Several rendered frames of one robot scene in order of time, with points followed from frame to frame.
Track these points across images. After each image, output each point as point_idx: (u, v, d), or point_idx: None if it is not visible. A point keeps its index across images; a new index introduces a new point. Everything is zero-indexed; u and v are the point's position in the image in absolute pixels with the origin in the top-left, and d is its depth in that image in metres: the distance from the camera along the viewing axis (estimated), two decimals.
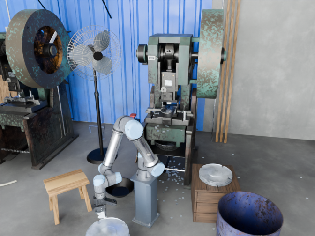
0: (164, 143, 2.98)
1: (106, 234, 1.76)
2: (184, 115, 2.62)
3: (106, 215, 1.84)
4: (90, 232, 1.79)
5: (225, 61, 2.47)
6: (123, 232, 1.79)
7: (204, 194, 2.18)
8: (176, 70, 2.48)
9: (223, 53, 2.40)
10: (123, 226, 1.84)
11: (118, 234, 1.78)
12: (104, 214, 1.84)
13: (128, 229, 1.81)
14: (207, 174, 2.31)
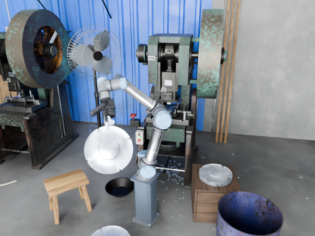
0: (164, 143, 2.98)
1: (107, 151, 1.57)
2: (184, 115, 2.62)
3: (104, 122, 1.66)
4: (89, 144, 1.57)
5: (226, 50, 2.46)
6: (126, 149, 1.59)
7: (204, 194, 2.18)
8: (176, 70, 2.48)
9: None
10: (127, 142, 1.61)
11: (121, 151, 1.59)
12: None
13: (132, 147, 1.60)
14: (207, 174, 2.31)
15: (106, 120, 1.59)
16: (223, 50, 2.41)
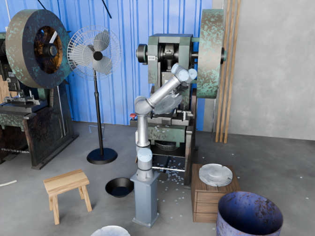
0: (164, 143, 2.98)
1: (168, 104, 2.40)
2: (184, 115, 2.62)
3: (179, 95, 2.24)
4: (180, 99, 2.41)
5: (225, 60, 2.45)
6: (158, 106, 2.34)
7: (204, 194, 2.18)
8: None
9: (223, 50, 2.41)
10: (158, 104, 2.30)
11: (161, 106, 2.37)
12: (178, 95, 2.23)
13: None
14: (207, 174, 2.31)
15: None
16: None
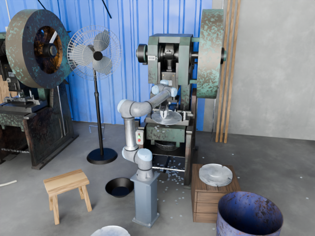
0: (164, 143, 2.98)
1: (166, 115, 2.52)
2: (184, 115, 2.62)
3: (159, 111, 2.44)
4: (178, 115, 2.55)
5: (226, 54, 2.43)
6: (157, 119, 2.46)
7: (204, 194, 2.18)
8: (176, 70, 2.48)
9: None
10: (159, 121, 2.43)
11: (159, 118, 2.49)
12: (160, 111, 2.45)
13: (154, 120, 2.43)
14: (207, 174, 2.31)
15: (167, 114, 2.44)
16: (222, 60, 2.42)
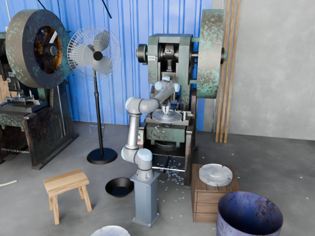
0: (164, 143, 2.98)
1: (167, 114, 2.54)
2: (184, 115, 2.62)
3: (161, 107, 2.53)
4: (178, 115, 2.56)
5: (225, 59, 2.44)
6: (157, 118, 2.49)
7: (204, 194, 2.18)
8: (176, 70, 2.48)
9: (223, 48, 2.43)
10: (159, 120, 2.45)
11: (159, 116, 2.51)
12: (162, 106, 2.54)
13: (154, 119, 2.45)
14: (207, 174, 2.31)
15: (168, 108, 2.53)
16: None
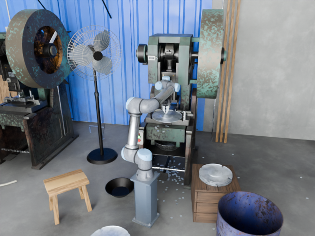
0: (164, 143, 2.98)
1: (167, 114, 2.54)
2: (184, 115, 2.62)
3: (161, 106, 2.54)
4: (178, 114, 2.56)
5: None
6: (157, 118, 2.49)
7: (204, 194, 2.18)
8: (176, 70, 2.48)
9: (223, 55, 2.41)
10: (159, 120, 2.45)
11: (159, 116, 2.51)
12: (162, 106, 2.54)
13: (154, 119, 2.46)
14: (207, 174, 2.31)
15: (168, 108, 2.53)
16: None
